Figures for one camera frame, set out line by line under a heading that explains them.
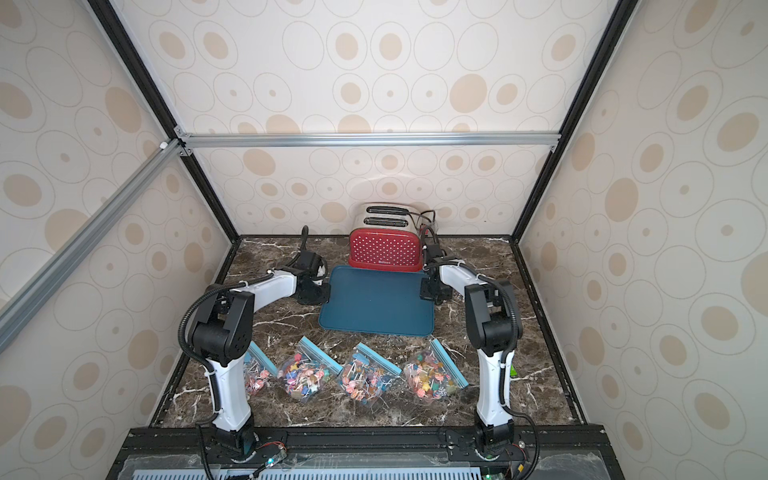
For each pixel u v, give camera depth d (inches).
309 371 32.9
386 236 38.2
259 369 33.2
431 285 32.5
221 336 20.8
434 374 32.8
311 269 32.7
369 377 32.1
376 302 39.3
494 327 21.9
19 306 20.3
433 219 40.4
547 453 28.7
